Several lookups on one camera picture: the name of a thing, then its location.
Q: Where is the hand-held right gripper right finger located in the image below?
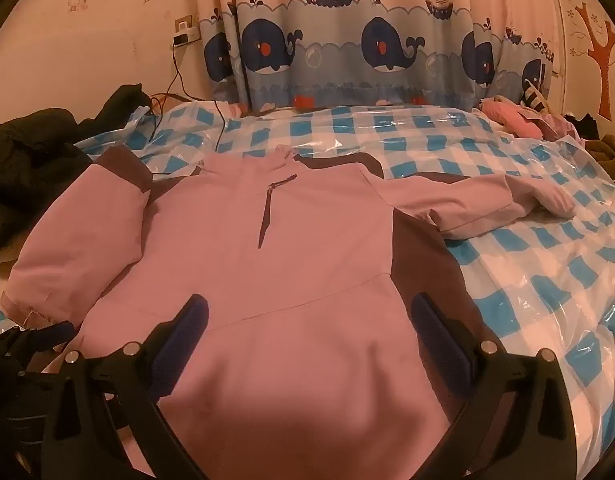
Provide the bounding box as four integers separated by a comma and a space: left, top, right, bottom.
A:
410, 292, 578, 480

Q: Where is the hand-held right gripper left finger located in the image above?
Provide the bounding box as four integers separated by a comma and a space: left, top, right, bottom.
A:
40, 294, 209, 480

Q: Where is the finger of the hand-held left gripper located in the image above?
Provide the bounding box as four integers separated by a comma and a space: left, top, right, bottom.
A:
18, 321, 76, 361

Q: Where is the pink and brown jacket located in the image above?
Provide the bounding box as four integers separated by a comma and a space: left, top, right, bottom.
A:
0, 147, 578, 480

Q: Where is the blue white checkered bed cover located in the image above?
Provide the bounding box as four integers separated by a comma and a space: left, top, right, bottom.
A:
0, 100, 615, 480

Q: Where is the black puffy jacket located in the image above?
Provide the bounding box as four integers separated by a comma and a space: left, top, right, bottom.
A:
0, 107, 96, 261

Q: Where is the pink cloth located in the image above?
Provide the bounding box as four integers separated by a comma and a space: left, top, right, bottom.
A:
480, 95, 563, 139

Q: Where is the black garment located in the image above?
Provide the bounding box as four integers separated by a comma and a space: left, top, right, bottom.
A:
80, 84, 153, 133

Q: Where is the olive brown garment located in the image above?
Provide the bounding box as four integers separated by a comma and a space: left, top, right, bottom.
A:
584, 134, 615, 182

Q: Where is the dark garment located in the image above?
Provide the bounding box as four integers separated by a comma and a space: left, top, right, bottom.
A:
562, 112, 611, 140

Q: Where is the striped fabric item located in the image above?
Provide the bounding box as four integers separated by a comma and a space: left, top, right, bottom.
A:
520, 77, 551, 111

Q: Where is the whale print curtain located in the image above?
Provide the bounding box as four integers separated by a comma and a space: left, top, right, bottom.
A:
195, 0, 558, 113

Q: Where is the black charger cable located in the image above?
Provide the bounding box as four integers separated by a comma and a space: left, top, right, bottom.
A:
148, 42, 224, 176

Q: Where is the wall socket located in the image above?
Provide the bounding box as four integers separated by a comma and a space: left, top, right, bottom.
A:
175, 14, 202, 43

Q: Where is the tree wall sticker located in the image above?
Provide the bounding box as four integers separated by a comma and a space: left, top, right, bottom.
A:
570, 2, 615, 122

